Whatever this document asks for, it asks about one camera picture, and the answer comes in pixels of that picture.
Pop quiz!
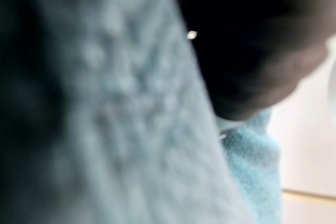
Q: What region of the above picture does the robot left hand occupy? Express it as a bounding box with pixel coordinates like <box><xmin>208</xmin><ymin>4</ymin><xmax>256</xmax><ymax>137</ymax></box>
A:
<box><xmin>161</xmin><ymin>0</ymin><xmax>336</xmax><ymax>122</ymax></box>

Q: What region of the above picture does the light blue knitted cushion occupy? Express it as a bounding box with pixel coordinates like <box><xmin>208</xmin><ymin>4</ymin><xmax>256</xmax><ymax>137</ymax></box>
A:
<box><xmin>0</xmin><ymin>0</ymin><xmax>284</xmax><ymax>224</ymax></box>

